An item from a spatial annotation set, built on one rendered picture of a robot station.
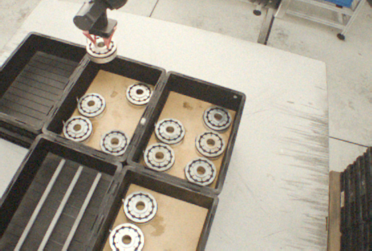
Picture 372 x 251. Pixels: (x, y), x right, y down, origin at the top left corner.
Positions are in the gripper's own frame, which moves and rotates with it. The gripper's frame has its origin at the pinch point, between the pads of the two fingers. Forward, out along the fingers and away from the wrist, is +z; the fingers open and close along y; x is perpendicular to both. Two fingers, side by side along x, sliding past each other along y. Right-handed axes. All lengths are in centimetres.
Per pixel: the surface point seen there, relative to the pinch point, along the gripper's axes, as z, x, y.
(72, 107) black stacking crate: 21.0, -15.2, -7.0
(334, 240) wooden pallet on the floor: 91, -7, 129
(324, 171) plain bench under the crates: 35, 1, 93
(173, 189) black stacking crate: 16, -33, 38
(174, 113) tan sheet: 22.6, -2.9, 28.4
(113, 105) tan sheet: 22.7, -7.7, 6.1
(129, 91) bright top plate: 19.9, -1.7, 10.4
